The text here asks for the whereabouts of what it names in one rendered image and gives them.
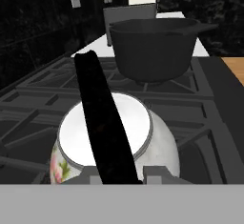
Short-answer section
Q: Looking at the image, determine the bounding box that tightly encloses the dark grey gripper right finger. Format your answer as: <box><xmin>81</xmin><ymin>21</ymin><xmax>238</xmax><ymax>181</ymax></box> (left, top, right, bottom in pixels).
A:
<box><xmin>142</xmin><ymin>166</ymin><xmax>193</xmax><ymax>185</ymax></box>

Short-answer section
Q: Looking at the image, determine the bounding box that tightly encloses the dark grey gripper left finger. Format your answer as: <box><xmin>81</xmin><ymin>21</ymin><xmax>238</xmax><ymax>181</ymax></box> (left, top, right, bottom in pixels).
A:
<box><xmin>62</xmin><ymin>166</ymin><xmax>104</xmax><ymax>185</ymax></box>

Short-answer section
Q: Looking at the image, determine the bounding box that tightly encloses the white floral kettle black handle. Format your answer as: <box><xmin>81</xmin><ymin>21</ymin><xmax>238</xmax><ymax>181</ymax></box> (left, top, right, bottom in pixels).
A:
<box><xmin>50</xmin><ymin>50</ymin><xmax>181</xmax><ymax>185</ymax></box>

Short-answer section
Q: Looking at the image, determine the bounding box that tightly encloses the dark grey gas hob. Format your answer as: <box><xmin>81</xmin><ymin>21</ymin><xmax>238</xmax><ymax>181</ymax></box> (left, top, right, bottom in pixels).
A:
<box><xmin>0</xmin><ymin>55</ymin><xmax>244</xmax><ymax>185</ymax></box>

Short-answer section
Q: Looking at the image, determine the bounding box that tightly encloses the dark grey cooking pot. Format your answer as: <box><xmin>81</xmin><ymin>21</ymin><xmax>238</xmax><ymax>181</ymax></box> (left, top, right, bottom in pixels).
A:
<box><xmin>108</xmin><ymin>17</ymin><xmax>220</xmax><ymax>85</ymax></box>

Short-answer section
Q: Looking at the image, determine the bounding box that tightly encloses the grey box appliance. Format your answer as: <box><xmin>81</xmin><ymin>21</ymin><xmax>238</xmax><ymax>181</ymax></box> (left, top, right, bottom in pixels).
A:
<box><xmin>102</xmin><ymin>3</ymin><xmax>158</xmax><ymax>48</ymax></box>

